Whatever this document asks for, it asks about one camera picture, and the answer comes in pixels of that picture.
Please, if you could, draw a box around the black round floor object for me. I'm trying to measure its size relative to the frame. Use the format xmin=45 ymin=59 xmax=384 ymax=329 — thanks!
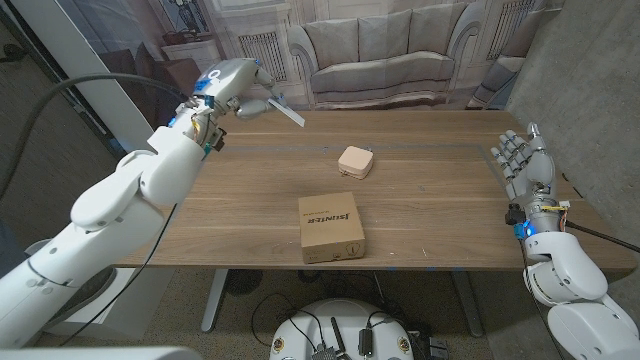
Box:
xmin=224 ymin=269 xmax=265 ymax=297

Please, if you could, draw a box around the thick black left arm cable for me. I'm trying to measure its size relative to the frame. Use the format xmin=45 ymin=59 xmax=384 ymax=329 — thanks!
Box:
xmin=0 ymin=72 xmax=190 ymax=199

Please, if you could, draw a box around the small pink case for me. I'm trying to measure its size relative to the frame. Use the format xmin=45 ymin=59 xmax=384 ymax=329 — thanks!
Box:
xmin=337 ymin=145 xmax=375 ymax=181

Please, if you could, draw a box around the black antenna on base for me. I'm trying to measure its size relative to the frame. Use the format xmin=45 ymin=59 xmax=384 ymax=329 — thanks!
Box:
xmin=329 ymin=316 xmax=350 ymax=360

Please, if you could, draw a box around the black adapter on base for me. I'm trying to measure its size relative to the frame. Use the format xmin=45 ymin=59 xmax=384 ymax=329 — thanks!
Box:
xmin=358 ymin=327 xmax=374 ymax=358

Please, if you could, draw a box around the grey connector on base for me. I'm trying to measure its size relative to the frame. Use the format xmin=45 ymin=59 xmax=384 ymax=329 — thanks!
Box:
xmin=310 ymin=343 xmax=340 ymax=360

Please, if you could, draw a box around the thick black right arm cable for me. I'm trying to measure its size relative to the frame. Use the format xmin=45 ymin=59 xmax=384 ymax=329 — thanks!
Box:
xmin=567 ymin=220 xmax=640 ymax=254

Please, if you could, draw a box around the white card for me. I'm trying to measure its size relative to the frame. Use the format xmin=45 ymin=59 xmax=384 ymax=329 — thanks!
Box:
xmin=267 ymin=96 xmax=307 ymax=128

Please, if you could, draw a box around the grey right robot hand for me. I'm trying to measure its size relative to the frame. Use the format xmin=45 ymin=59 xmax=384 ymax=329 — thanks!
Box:
xmin=489 ymin=122 xmax=571 ymax=241

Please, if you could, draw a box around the black floor box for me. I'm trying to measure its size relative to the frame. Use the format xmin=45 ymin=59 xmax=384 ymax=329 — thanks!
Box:
xmin=428 ymin=337 xmax=450 ymax=359

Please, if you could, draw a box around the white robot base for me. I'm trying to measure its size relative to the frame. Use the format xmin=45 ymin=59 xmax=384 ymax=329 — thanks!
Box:
xmin=268 ymin=298 xmax=415 ymax=360

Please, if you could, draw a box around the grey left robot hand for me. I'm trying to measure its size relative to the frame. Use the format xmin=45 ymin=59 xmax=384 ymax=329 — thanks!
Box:
xmin=169 ymin=57 xmax=287 ymax=151

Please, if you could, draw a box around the white robot torso edge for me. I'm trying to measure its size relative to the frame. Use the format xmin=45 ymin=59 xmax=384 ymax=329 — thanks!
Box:
xmin=0 ymin=346 xmax=204 ymax=360

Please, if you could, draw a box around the brown cardboard package box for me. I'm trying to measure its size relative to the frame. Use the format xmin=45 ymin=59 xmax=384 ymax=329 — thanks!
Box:
xmin=298 ymin=191 xmax=367 ymax=265

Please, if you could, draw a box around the grey table leg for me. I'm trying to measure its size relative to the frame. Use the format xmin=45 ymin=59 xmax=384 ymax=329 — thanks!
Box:
xmin=200 ymin=268 xmax=230 ymax=334
xmin=452 ymin=270 xmax=485 ymax=339

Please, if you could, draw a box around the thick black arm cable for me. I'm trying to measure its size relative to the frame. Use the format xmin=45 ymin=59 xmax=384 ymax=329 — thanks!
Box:
xmin=567 ymin=220 xmax=640 ymax=254
xmin=0 ymin=72 xmax=190 ymax=199

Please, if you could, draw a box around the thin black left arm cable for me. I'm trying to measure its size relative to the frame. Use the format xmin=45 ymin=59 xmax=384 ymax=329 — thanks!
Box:
xmin=58 ymin=202 xmax=179 ymax=347

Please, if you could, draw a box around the black door handle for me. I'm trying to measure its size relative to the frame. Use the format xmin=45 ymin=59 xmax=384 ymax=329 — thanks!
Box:
xmin=0 ymin=43 xmax=27 ymax=64

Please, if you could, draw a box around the printed living room backdrop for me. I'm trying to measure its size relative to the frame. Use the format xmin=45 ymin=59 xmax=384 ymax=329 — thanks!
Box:
xmin=54 ymin=0 xmax=566 ymax=139

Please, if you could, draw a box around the person leg in jeans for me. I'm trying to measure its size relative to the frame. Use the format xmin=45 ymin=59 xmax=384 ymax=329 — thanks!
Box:
xmin=0 ymin=219 xmax=31 ymax=279

